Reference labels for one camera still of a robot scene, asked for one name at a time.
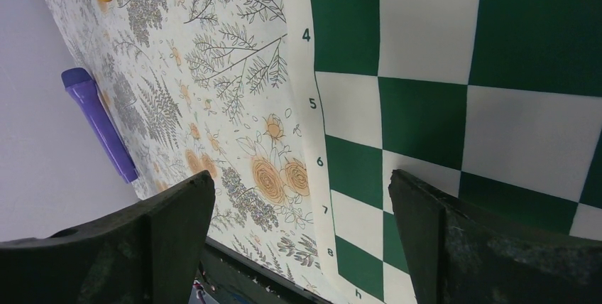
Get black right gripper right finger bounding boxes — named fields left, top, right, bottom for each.
left=388, top=169, right=601, bottom=303

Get floral patterned table mat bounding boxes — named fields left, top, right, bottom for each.
left=45, top=0, right=344, bottom=303

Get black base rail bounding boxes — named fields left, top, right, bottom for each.
left=193, top=238, right=328, bottom=303

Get green white chessboard mat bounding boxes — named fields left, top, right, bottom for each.
left=285, top=0, right=601, bottom=303

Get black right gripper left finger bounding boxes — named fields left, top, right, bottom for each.
left=1, top=170, right=216, bottom=303

